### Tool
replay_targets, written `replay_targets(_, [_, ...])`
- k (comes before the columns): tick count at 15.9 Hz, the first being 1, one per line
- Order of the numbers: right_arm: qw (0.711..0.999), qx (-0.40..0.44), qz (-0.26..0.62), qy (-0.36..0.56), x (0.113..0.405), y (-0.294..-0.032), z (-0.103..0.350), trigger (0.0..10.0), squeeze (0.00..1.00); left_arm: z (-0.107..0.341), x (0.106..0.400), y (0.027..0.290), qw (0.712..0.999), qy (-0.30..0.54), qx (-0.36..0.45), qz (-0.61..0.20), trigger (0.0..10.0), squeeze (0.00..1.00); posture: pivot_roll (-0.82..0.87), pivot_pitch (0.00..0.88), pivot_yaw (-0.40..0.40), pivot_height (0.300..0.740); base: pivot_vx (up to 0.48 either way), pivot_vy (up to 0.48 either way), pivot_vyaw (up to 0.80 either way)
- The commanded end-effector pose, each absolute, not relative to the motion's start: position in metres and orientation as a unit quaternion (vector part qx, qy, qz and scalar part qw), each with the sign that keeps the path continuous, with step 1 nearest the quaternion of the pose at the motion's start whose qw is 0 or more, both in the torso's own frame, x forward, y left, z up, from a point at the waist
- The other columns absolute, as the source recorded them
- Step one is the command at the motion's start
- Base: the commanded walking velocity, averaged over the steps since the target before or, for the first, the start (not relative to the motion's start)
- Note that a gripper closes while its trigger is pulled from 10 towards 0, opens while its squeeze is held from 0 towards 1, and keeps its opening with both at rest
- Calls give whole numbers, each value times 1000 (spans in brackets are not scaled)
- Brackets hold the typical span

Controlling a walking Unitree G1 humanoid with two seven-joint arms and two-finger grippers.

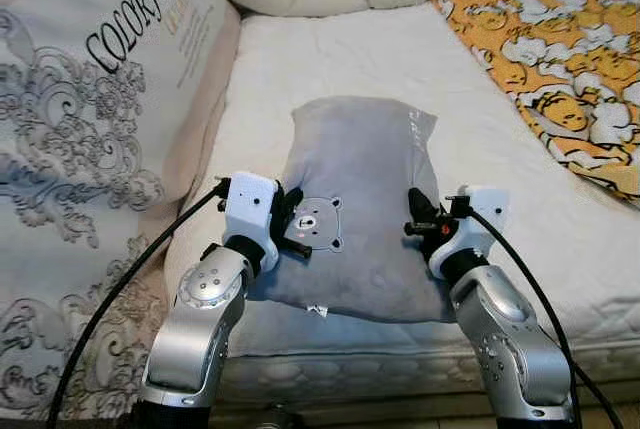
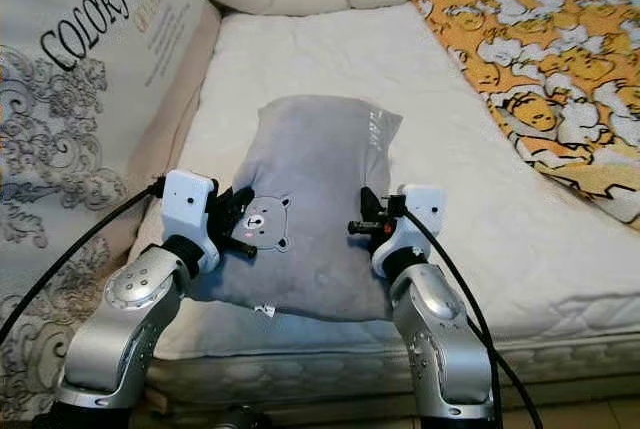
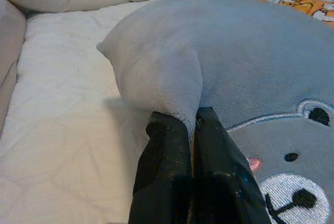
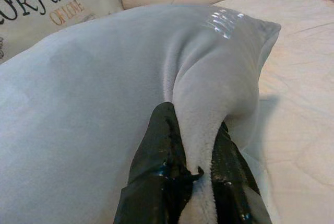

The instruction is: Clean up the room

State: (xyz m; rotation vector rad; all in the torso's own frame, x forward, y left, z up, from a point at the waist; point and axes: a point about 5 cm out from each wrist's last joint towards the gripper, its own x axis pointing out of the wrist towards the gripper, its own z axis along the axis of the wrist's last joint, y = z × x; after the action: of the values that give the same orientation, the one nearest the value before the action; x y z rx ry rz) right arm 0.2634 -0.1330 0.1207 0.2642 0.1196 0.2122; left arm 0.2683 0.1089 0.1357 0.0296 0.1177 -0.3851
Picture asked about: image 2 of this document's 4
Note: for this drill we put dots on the grey bear pillow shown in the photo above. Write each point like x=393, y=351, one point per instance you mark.
x=310, y=169

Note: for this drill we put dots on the orange cartoon print quilt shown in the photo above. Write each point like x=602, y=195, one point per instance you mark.
x=540, y=69

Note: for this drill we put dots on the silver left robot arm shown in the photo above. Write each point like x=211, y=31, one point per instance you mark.
x=130, y=339

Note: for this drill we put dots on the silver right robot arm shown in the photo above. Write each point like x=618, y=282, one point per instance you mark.
x=445, y=349

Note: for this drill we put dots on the beige padded bed bumper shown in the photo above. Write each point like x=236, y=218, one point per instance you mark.
x=185, y=129

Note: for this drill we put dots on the white quilted mattress topper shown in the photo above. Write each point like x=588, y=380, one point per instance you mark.
x=540, y=249

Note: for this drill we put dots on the white printed bedding package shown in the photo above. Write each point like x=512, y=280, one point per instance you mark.
x=80, y=149

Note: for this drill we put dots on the left robot leg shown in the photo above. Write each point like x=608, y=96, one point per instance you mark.
x=238, y=419

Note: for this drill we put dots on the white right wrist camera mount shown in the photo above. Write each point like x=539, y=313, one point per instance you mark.
x=423, y=219

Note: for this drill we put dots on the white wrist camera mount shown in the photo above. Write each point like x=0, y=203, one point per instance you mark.
x=188, y=207
x=423, y=219

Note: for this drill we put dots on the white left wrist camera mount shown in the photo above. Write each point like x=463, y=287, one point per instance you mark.
x=188, y=207

